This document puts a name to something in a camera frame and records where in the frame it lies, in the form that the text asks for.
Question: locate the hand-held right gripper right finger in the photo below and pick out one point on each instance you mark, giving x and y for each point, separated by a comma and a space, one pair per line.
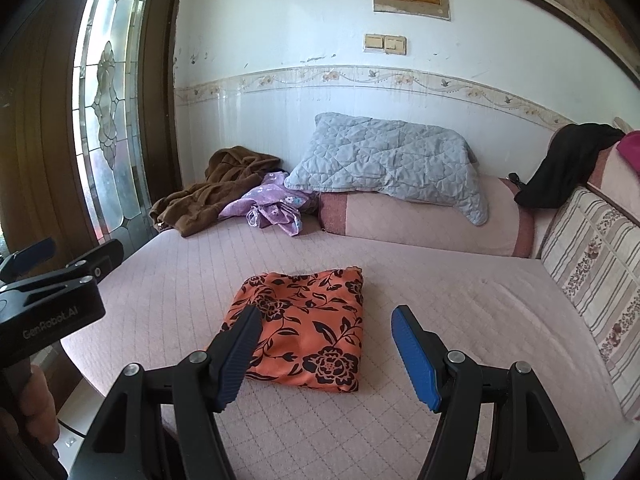
415, 355

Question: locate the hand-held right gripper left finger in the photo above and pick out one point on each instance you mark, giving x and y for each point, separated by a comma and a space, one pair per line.
240, 355

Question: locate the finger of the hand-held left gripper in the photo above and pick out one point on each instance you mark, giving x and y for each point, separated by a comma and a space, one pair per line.
95, 260
35, 252

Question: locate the orange black floral garment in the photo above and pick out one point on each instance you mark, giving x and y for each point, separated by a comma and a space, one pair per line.
310, 320

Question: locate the person's left forearm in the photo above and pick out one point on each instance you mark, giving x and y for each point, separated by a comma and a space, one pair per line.
30, 462

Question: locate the person's left hand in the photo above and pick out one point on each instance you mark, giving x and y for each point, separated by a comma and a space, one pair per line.
35, 400

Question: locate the pink quilted sofa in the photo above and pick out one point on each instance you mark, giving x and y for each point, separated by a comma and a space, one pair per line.
450, 300

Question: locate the pink bolster cushion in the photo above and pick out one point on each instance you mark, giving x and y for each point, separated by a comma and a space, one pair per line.
415, 225

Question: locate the brown fleece robe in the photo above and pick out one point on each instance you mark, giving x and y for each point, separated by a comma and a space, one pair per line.
210, 190

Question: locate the stained glass wooden door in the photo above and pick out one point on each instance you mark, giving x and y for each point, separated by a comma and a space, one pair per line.
107, 110

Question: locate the purple printed garment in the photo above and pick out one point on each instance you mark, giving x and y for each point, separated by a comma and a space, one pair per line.
270, 205

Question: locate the grey quilted pillow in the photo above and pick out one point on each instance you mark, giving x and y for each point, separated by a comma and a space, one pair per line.
390, 160

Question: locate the striped floral back cushion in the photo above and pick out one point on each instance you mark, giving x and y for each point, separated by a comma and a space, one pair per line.
595, 270

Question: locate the magenta cloth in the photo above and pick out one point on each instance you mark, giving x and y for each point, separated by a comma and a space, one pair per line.
631, 152

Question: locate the beige wall switch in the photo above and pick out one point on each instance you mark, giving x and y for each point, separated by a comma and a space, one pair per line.
374, 42
395, 45

